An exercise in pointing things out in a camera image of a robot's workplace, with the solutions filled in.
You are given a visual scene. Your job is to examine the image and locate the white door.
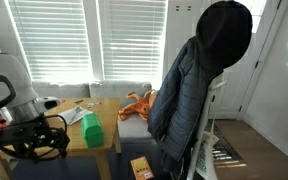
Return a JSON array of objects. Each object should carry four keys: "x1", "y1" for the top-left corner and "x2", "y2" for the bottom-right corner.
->
[{"x1": 214, "y1": 0, "x2": 280, "y2": 119}]

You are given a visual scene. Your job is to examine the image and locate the white paper sheet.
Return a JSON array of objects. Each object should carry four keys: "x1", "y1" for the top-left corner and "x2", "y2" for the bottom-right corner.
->
[{"x1": 60, "y1": 106, "x2": 92, "y2": 125}]

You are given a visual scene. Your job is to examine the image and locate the white tote bag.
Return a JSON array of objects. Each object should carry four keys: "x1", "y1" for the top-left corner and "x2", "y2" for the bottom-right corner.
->
[{"x1": 196, "y1": 131, "x2": 219, "y2": 180}]

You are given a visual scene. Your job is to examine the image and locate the green plastic box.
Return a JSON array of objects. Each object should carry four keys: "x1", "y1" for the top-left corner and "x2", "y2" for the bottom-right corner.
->
[{"x1": 81, "y1": 113, "x2": 104, "y2": 148}]

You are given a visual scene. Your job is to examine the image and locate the dark blue rug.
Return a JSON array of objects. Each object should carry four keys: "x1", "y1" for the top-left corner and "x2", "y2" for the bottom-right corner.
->
[{"x1": 12, "y1": 141, "x2": 175, "y2": 180}]

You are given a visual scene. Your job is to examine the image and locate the grey sofa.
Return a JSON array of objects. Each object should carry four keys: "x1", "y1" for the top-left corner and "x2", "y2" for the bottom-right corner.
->
[{"x1": 33, "y1": 80, "x2": 152, "y2": 142}]

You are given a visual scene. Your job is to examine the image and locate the orange plush toy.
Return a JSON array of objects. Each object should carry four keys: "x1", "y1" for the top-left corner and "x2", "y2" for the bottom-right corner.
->
[{"x1": 118, "y1": 89, "x2": 158, "y2": 121}]

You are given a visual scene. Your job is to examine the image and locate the dark blue puffer jacket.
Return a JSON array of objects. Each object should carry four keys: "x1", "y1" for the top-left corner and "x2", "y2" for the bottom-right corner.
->
[{"x1": 147, "y1": 36, "x2": 218, "y2": 176}]

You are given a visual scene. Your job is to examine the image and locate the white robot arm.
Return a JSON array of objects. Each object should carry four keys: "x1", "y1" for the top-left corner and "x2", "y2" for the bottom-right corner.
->
[{"x1": 0, "y1": 53, "x2": 70, "y2": 163}]

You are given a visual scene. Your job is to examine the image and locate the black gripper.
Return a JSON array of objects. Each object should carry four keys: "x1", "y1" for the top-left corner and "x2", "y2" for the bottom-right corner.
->
[{"x1": 0, "y1": 115, "x2": 70, "y2": 163}]

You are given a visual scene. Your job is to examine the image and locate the wooden side table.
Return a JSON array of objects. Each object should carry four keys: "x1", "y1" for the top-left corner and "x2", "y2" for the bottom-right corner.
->
[{"x1": 0, "y1": 98, "x2": 121, "y2": 180}]

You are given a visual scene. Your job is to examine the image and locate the window blind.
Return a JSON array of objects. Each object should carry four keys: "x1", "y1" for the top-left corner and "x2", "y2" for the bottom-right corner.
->
[
  {"x1": 8, "y1": 0, "x2": 91, "y2": 84},
  {"x1": 98, "y1": 0, "x2": 168, "y2": 81}
]

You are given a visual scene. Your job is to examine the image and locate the right window blind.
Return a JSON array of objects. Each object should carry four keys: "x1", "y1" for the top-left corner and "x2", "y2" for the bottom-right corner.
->
[{"x1": 98, "y1": 0, "x2": 168, "y2": 81}]

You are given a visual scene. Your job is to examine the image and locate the striped doormat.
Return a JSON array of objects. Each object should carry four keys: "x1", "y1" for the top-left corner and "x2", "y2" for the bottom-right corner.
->
[{"x1": 205, "y1": 120, "x2": 243, "y2": 162}]

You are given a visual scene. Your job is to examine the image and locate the left window blind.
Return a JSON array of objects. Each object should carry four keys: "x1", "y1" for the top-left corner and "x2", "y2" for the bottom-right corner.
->
[{"x1": 8, "y1": 0, "x2": 91, "y2": 84}]

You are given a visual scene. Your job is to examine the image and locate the orange book on floor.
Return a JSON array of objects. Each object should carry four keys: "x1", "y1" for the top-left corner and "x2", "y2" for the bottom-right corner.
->
[{"x1": 130, "y1": 156, "x2": 154, "y2": 180}]

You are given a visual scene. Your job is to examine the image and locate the white coat stand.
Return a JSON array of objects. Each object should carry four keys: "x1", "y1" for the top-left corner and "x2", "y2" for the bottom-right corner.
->
[{"x1": 186, "y1": 75, "x2": 226, "y2": 180}]

